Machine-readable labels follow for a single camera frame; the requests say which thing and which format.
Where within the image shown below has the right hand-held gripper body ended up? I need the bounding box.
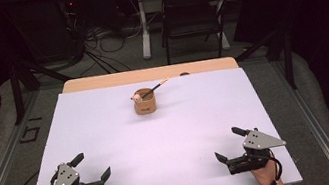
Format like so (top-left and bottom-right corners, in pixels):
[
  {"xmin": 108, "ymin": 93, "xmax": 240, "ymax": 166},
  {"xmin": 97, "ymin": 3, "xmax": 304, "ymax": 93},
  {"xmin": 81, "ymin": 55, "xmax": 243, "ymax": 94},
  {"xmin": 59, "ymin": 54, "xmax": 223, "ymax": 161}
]
[{"xmin": 220, "ymin": 122, "xmax": 291, "ymax": 177}]

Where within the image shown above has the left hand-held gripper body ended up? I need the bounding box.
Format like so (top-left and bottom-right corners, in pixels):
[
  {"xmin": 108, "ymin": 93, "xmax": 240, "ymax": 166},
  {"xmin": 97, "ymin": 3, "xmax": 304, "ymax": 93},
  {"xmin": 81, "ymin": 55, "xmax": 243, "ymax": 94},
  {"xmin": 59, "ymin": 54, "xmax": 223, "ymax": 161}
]
[{"xmin": 46, "ymin": 155, "xmax": 105, "ymax": 185}]

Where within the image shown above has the brown wooden pen holder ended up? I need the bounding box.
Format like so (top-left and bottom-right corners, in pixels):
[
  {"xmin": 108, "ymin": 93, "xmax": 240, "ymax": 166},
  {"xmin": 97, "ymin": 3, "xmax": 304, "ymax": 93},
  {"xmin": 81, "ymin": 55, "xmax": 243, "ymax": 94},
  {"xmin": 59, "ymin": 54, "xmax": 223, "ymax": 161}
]
[{"xmin": 131, "ymin": 86, "xmax": 159, "ymax": 117}]

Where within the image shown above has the person's right hand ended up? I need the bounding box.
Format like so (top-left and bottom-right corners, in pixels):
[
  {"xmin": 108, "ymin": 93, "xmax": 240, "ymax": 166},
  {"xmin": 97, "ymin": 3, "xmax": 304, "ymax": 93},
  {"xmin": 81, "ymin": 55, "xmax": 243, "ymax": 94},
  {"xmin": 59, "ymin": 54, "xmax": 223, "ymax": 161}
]
[{"xmin": 248, "ymin": 154, "xmax": 291, "ymax": 185}]

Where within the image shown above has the white table board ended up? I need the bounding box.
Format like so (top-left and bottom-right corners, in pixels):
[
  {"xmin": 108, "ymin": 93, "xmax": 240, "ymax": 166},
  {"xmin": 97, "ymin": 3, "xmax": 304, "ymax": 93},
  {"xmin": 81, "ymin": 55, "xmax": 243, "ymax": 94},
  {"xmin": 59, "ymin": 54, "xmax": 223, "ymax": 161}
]
[{"xmin": 4, "ymin": 56, "xmax": 304, "ymax": 185}]

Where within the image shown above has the small cream figurine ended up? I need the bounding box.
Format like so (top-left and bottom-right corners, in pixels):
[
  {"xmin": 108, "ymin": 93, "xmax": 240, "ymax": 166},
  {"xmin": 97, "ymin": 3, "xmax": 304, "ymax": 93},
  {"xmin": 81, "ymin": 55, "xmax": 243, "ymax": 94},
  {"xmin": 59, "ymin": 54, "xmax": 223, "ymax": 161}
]
[{"xmin": 129, "ymin": 90, "xmax": 144, "ymax": 105}]

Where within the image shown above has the black metal stand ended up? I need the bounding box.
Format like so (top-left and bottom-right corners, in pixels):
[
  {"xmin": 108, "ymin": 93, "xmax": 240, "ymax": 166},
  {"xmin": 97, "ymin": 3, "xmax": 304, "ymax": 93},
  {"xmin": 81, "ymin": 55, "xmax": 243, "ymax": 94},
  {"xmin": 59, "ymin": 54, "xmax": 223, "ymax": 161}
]
[
  {"xmin": 4, "ymin": 49, "xmax": 79, "ymax": 127},
  {"xmin": 231, "ymin": 24, "xmax": 300, "ymax": 100}
]

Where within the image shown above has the light wooden table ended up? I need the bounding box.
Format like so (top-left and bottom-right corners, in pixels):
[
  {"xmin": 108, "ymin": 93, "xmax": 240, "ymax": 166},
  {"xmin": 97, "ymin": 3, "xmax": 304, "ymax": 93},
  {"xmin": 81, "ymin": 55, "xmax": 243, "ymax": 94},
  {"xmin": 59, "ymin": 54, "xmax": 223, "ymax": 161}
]
[{"xmin": 59, "ymin": 51, "xmax": 240, "ymax": 98}]

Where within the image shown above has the black folding chair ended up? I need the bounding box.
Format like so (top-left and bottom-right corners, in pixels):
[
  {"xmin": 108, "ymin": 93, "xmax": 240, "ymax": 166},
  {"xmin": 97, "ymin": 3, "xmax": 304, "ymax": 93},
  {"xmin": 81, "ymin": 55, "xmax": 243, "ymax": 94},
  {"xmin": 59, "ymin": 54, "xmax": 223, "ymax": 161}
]
[{"xmin": 154, "ymin": 0, "xmax": 244, "ymax": 68}]

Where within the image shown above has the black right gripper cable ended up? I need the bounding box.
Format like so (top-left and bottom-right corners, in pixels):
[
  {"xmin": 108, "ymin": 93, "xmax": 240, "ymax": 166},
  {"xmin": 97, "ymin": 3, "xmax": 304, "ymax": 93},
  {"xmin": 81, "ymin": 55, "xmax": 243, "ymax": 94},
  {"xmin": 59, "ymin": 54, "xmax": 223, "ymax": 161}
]
[{"xmin": 254, "ymin": 149, "xmax": 286, "ymax": 185}]

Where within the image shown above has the bundle of black floor cables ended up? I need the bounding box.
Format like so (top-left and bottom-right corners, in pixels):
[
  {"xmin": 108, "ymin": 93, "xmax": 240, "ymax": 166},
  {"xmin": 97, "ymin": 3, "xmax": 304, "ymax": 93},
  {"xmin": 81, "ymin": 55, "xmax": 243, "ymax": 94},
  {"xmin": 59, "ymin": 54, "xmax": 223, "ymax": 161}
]
[{"xmin": 59, "ymin": 0, "xmax": 150, "ymax": 81}]

